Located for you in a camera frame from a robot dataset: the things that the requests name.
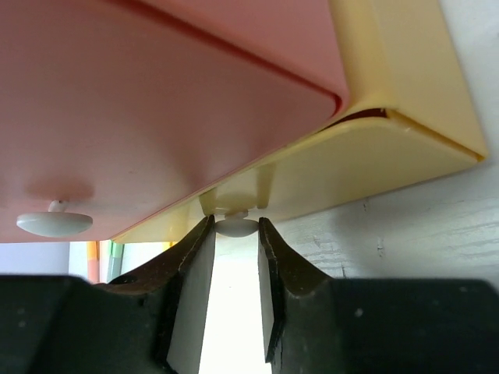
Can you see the yellow drawer box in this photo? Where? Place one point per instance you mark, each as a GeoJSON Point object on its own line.
{"type": "Point", "coordinates": [410, 119]}

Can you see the green cap highlighter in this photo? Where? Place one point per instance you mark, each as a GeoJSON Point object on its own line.
{"type": "Point", "coordinates": [116, 251]}

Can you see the orange cap highlighter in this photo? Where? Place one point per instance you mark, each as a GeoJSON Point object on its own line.
{"type": "Point", "coordinates": [93, 261]}

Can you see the orange drawer box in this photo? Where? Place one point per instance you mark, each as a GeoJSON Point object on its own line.
{"type": "Point", "coordinates": [125, 108]}

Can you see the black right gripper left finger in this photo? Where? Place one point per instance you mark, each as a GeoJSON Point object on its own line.
{"type": "Point", "coordinates": [149, 320]}

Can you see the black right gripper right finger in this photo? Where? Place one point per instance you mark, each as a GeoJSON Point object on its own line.
{"type": "Point", "coordinates": [315, 323]}

